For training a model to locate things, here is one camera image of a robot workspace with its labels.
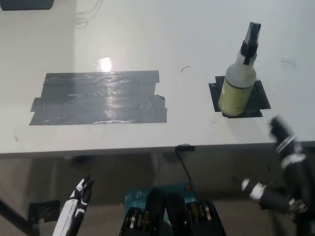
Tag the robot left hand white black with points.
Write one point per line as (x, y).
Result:
(73, 204)

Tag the robot right hand black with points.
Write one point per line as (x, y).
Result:
(294, 164)

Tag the translucent spray bottle yellow liquid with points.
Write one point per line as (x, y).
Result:
(236, 94)

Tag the robot torso black teal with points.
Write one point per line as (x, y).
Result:
(169, 211)

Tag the dark metal table leg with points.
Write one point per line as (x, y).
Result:
(17, 216)

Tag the small black tape square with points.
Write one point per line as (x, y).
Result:
(258, 98)

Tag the large black tape patch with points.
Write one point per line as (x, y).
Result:
(98, 98)

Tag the black clip on table edge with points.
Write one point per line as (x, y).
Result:
(185, 148)

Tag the black flat box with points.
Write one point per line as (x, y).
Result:
(24, 4)

